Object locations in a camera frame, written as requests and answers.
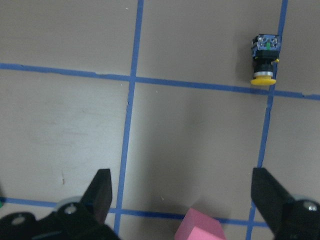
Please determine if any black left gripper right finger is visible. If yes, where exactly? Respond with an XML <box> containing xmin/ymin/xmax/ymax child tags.
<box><xmin>250</xmin><ymin>167</ymin><xmax>296</xmax><ymax>235</ymax></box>

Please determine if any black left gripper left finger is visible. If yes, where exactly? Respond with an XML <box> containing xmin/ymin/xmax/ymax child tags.
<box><xmin>80</xmin><ymin>168</ymin><xmax>112</xmax><ymax>224</ymax></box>

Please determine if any yellow push button switch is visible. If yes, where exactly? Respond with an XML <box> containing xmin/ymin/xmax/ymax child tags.
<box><xmin>250</xmin><ymin>34</ymin><xmax>281</xmax><ymax>86</ymax></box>

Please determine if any pink cube centre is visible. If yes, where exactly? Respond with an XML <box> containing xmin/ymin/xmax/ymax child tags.
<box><xmin>174</xmin><ymin>208</ymin><xmax>227</xmax><ymax>240</ymax></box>

